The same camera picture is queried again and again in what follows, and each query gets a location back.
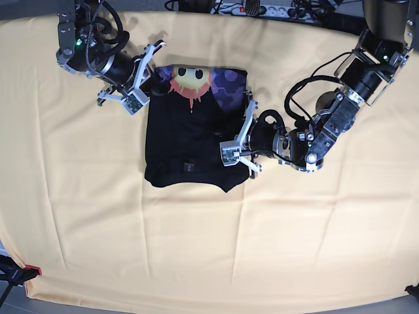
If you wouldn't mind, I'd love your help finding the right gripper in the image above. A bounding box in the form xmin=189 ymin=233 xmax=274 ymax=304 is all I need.
xmin=97 ymin=40 xmax=166 ymax=107

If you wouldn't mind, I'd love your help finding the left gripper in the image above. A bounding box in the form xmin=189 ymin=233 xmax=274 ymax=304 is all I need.
xmin=234 ymin=88 xmax=279 ymax=181

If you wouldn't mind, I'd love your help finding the black T-shirt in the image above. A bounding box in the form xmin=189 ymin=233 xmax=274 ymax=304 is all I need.
xmin=145 ymin=65 xmax=249 ymax=192

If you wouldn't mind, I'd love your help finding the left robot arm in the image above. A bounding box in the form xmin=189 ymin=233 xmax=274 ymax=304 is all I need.
xmin=220 ymin=1 xmax=418 ymax=175

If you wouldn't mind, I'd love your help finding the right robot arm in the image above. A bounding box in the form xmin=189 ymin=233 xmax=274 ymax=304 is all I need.
xmin=56 ymin=1 xmax=166 ymax=114

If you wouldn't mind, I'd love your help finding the yellow table cloth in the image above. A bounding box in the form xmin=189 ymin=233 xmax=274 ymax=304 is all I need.
xmin=1 ymin=16 xmax=418 ymax=313

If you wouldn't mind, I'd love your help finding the white power strip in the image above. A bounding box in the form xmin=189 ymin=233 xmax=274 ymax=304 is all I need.
xmin=210 ymin=1 xmax=311 ymax=21

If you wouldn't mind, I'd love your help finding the black box behind table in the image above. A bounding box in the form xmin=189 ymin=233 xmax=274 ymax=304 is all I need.
xmin=321 ymin=12 xmax=367 ymax=36

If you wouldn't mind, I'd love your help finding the black red table clamp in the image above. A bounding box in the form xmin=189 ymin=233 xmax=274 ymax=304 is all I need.
xmin=1 ymin=255 xmax=42 ymax=286

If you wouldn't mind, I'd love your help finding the black clamp at right corner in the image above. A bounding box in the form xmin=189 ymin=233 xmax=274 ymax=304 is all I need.
xmin=405 ymin=285 xmax=419 ymax=301

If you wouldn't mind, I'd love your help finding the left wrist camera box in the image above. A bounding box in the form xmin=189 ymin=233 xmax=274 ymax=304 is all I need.
xmin=219 ymin=141 xmax=241 ymax=167

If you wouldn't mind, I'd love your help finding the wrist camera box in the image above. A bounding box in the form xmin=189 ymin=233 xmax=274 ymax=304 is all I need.
xmin=219 ymin=141 xmax=241 ymax=167
xmin=120 ymin=89 xmax=150 ymax=115

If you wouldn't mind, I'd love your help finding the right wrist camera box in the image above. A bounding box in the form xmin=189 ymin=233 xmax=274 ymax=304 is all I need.
xmin=120 ymin=89 xmax=150 ymax=115

